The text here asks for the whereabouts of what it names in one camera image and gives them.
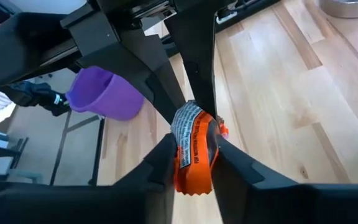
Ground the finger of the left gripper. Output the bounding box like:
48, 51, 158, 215
165, 0, 220, 119
79, 34, 188, 125

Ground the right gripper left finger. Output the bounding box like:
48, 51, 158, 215
0, 133, 178, 224

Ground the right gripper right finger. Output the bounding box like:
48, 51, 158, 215
211, 136, 358, 224

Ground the orange Reese's pack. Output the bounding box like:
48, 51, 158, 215
170, 100, 229, 197

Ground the purple plastic bucket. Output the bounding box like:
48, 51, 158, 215
65, 65, 145, 121

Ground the dark grey side table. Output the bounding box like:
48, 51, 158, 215
0, 126, 43, 185

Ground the white shade silver table lamp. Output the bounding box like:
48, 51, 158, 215
318, 0, 358, 19

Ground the silver mounting bracket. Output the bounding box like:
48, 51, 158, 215
216, 12, 239, 25

